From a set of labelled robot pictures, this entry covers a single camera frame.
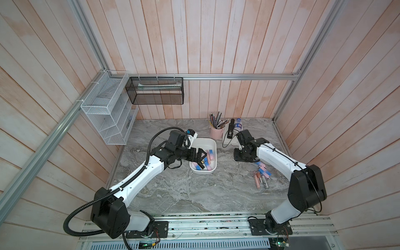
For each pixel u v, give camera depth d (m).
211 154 0.99
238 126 1.07
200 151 0.70
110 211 0.40
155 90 0.90
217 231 0.73
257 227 0.73
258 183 0.88
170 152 0.57
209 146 1.04
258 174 0.90
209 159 0.97
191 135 0.70
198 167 0.94
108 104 0.69
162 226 0.75
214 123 1.04
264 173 0.90
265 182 0.88
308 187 0.45
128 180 0.45
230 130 1.08
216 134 1.04
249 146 0.65
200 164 0.95
